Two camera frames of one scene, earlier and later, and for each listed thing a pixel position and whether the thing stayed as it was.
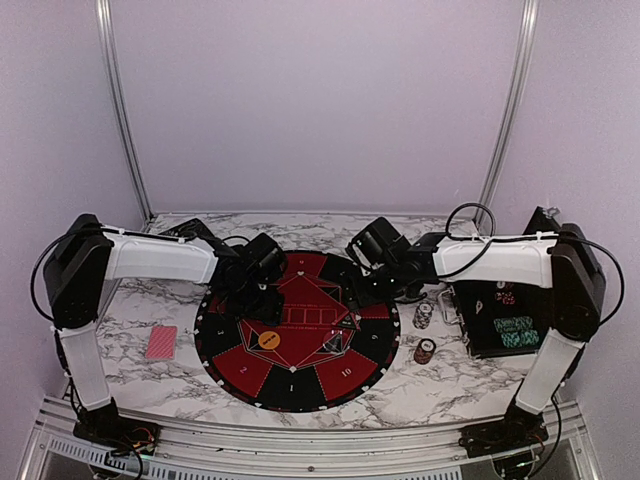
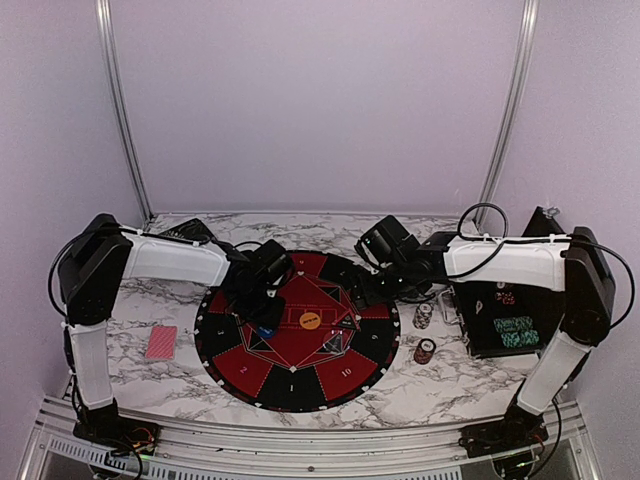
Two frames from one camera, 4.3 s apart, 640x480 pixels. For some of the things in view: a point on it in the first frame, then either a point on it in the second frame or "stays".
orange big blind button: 269,340 → 310,321
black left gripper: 271,310 stays
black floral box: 192,228 stays
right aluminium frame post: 528,28 stays
